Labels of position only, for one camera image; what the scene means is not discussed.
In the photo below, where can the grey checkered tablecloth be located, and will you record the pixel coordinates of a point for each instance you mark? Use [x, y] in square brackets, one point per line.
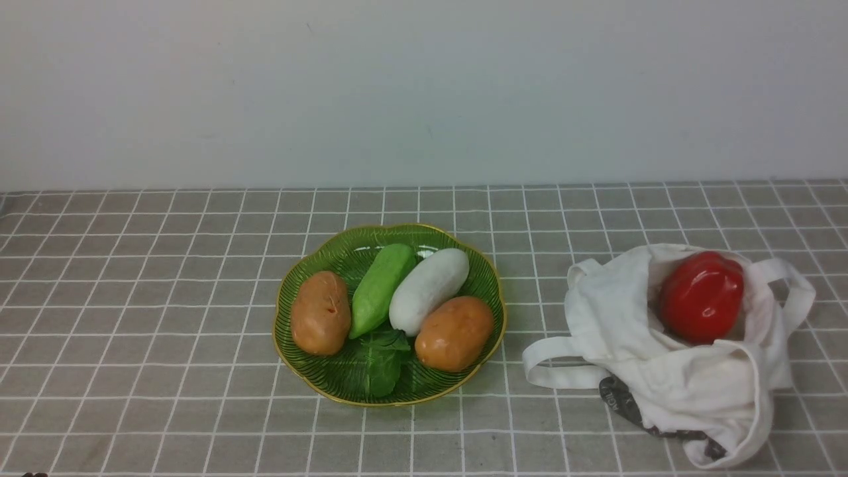
[137, 330]

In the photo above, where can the brown potato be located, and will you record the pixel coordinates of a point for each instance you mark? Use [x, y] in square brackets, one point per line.
[453, 336]
[320, 315]

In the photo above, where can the white cloth bag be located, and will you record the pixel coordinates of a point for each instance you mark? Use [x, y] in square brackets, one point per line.
[717, 398]

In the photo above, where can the green cucumber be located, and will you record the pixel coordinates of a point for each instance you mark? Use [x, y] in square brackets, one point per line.
[372, 298]

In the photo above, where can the white radish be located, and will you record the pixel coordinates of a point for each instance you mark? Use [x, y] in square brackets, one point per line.
[431, 283]

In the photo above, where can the right brown potato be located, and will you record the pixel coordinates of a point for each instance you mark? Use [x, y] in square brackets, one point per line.
[453, 336]

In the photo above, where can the left brown potato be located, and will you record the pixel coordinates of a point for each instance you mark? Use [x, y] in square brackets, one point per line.
[320, 315]

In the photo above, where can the green leaf-shaped plate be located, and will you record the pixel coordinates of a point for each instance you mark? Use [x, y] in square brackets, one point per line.
[352, 376]

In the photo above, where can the green leafy vegetable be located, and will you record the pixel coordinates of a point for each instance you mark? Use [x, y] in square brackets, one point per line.
[385, 352]

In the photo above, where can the red bell pepper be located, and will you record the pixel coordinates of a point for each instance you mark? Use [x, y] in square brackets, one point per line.
[701, 299]

